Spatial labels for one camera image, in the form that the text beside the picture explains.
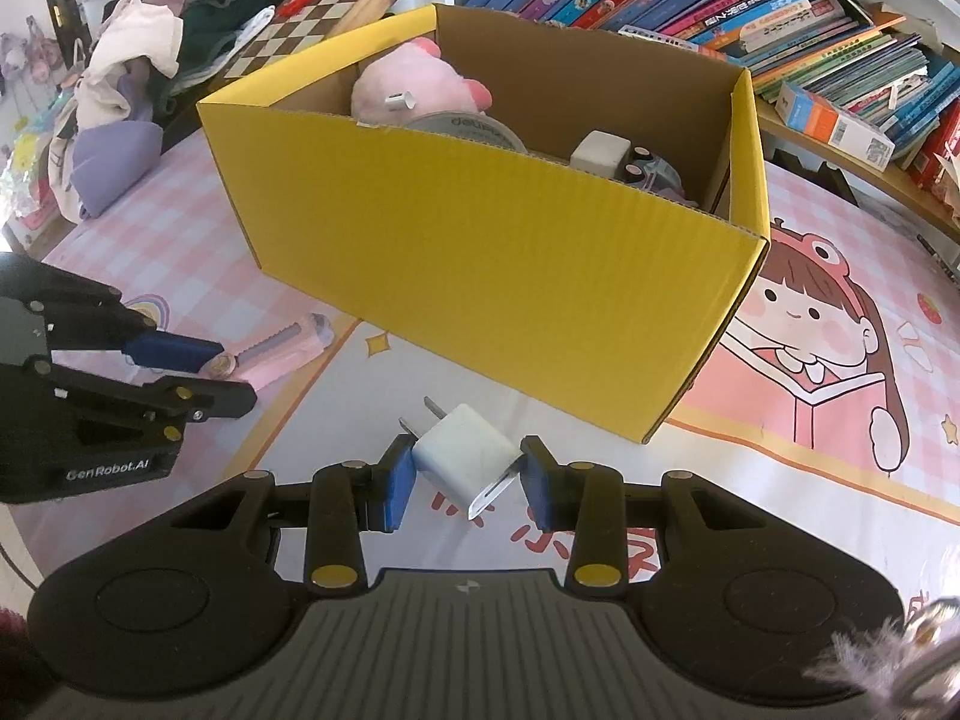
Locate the pink checked cloth-covered desktop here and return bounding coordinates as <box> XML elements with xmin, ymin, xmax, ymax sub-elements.
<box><xmin>0</xmin><ymin>112</ymin><xmax>960</xmax><ymax>720</ymax></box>

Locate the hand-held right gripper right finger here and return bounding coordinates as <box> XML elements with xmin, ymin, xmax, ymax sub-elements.
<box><xmin>519</xmin><ymin>435</ymin><xmax>758</xmax><ymax>592</ymax></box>

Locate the dark red fuzzy clothing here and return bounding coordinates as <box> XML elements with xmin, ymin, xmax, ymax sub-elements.
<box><xmin>0</xmin><ymin>604</ymin><xmax>46</xmax><ymax>698</ymax></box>

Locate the cream faceted block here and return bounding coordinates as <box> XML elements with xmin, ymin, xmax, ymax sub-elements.
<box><xmin>570</xmin><ymin>131</ymin><xmax>631</xmax><ymax>181</ymax></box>

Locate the orange and white carton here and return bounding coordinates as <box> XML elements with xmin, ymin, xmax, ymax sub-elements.
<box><xmin>775</xmin><ymin>81</ymin><xmax>897</xmax><ymax>172</ymax></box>

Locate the row of colourful books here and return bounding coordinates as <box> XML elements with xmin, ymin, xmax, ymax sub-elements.
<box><xmin>465</xmin><ymin>0</ymin><xmax>960</xmax><ymax>203</ymax></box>

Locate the lilac garment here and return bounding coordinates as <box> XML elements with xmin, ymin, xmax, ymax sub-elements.
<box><xmin>71</xmin><ymin>120</ymin><xmax>166</xmax><ymax>222</ymax></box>

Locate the pink plush toy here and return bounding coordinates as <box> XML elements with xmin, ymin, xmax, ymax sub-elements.
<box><xmin>351</xmin><ymin>37</ymin><xmax>494</xmax><ymax>125</ymax></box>

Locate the pink utility knife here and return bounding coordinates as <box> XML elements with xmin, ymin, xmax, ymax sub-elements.
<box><xmin>202</xmin><ymin>313</ymin><xmax>335</xmax><ymax>387</ymax></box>

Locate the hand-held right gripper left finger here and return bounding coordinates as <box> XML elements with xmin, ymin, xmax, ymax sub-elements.
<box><xmin>169</xmin><ymin>436</ymin><xmax>419</xmax><ymax>592</ymax></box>

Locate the fuzzy lilac fabric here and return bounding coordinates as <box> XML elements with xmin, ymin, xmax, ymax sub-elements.
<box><xmin>802</xmin><ymin>600</ymin><xmax>960</xmax><ymax>698</ymax></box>

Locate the wooden chessboard box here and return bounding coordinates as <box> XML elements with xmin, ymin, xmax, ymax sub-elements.
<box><xmin>225</xmin><ymin>0</ymin><xmax>417</xmax><ymax>83</ymax></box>

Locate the yellow cardboard box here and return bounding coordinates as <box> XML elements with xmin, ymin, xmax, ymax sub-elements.
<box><xmin>196</xmin><ymin>4</ymin><xmax>772</xmax><ymax>445</ymax></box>

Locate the clear tape roll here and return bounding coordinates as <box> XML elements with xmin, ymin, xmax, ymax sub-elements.
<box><xmin>409</xmin><ymin>112</ymin><xmax>522</xmax><ymax>155</ymax></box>

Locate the pile of dark clothes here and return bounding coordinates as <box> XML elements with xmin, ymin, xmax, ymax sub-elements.
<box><xmin>105</xmin><ymin>0</ymin><xmax>290</xmax><ymax>121</ymax></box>

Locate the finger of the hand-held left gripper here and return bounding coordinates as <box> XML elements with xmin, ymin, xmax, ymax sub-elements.
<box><xmin>30</xmin><ymin>364</ymin><xmax>257</xmax><ymax>440</ymax></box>
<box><xmin>0</xmin><ymin>253</ymin><xmax>226</xmax><ymax>376</ymax></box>

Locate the white charger plug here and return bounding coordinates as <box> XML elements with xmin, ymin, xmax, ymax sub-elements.
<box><xmin>397</xmin><ymin>396</ymin><xmax>522</xmax><ymax>522</ymax></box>

